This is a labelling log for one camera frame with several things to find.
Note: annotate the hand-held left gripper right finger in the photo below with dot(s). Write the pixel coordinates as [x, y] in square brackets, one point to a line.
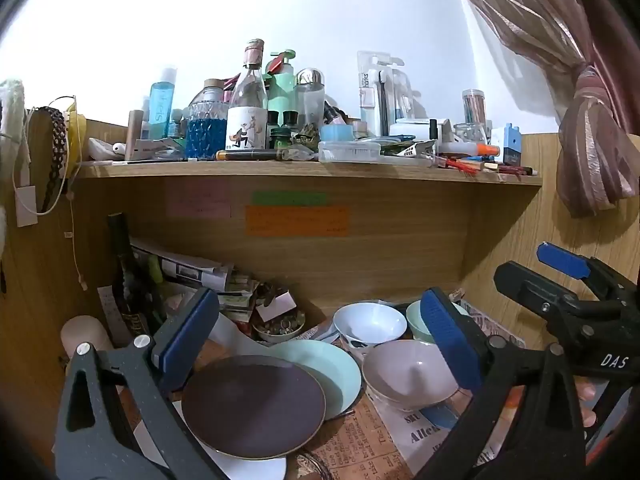
[450, 340]

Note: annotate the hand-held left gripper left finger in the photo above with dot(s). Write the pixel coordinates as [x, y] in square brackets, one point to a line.
[192, 330]

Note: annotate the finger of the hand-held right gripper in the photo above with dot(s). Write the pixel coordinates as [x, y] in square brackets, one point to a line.
[525, 285]
[562, 261]

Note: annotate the mint green bowl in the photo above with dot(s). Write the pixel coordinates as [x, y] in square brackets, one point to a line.
[416, 322]

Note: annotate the lilac bowl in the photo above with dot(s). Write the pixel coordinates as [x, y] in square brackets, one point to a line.
[400, 370]

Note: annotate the white black-dotted bowl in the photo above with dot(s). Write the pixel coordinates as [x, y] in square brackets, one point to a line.
[367, 320]

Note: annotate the dark purple plate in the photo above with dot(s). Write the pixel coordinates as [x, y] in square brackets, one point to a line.
[250, 405]

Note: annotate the mint green plate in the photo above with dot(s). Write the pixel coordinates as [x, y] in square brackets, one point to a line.
[335, 375]

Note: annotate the person's right hand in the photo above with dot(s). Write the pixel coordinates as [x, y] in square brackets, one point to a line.
[589, 392]

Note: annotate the white paper sheet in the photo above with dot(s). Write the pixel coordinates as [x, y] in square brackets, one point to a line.
[235, 334]

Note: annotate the stack of newspapers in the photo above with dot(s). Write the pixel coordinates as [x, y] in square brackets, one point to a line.
[190, 267]

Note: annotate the small bowl of trinkets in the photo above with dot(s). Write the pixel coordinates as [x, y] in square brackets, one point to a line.
[277, 329]

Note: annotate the small white box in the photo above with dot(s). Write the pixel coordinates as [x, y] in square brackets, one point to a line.
[277, 305]

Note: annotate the dark wine bottle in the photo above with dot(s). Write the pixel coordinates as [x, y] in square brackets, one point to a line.
[122, 270]

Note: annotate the person's orange garment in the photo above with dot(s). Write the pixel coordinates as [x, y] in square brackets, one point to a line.
[615, 447]

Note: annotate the cream mug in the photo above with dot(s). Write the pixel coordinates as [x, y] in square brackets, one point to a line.
[87, 332]

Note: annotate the white and blue box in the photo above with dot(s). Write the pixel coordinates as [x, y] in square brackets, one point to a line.
[510, 147]

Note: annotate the pile of red pens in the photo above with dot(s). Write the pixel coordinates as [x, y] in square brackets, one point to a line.
[480, 165]

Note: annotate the pink sticky note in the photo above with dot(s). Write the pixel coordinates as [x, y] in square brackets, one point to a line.
[197, 202]

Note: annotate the orange marker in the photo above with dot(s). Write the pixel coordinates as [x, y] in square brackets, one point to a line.
[487, 150]

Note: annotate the printed newspaper liner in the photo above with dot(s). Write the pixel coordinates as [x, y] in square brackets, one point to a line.
[360, 440]

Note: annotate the pink striped curtain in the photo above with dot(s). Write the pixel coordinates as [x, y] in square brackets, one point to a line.
[590, 125]

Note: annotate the orange sticky note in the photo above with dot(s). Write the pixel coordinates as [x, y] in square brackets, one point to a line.
[297, 221]

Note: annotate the small glass jar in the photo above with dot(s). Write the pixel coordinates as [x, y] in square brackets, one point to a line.
[470, 134]

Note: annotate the green sticky note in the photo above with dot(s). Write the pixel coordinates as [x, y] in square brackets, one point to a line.
[290, 198]

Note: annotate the clear tube of sticks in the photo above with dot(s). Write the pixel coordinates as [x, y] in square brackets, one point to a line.
[474, 107]

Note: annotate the brown pen tube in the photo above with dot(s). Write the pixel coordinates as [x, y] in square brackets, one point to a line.
[250, 155]

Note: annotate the wooden shelf board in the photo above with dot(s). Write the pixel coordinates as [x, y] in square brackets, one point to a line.
[300, 172]

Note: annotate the faceted jar with blue liquid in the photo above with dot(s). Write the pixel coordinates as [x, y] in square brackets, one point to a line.
[207, 132]

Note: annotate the white rounded device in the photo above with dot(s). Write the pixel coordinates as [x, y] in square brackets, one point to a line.
[102, 149]

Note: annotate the wooden block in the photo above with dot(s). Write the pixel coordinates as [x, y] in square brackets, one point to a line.
[134, 135]

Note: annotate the clear glass bottle, fox label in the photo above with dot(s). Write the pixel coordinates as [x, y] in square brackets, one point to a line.
[246, 130]

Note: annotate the white square tag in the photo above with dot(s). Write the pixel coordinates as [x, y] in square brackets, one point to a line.
[26, 205]

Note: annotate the clear plastic case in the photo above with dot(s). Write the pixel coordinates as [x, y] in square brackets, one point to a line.
[350, 151]

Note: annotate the small dark green bottle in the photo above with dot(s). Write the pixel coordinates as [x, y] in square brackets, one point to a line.
[290, 121]
[273, 121]

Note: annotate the blue liquid plastic bottle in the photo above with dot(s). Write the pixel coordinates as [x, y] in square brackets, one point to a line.
[162, 105]

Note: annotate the yellow cloth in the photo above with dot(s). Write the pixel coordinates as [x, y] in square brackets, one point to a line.
[77, 130]

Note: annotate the light blue box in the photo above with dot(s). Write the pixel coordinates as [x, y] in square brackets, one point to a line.
[336, 133]

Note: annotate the black lace headband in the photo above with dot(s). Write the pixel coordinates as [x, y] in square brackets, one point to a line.
[59, 135]

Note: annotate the toothbrush package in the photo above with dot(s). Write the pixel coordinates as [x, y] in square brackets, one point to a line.
[372, 90]

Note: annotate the green pump bottle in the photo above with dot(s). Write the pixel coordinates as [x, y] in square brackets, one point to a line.
[281, 90]

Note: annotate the clear bottle with silver cap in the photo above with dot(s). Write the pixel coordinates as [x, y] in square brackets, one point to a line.
[309, 100]

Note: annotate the white fuzzy cloth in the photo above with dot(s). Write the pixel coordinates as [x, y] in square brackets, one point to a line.
[11, 105]

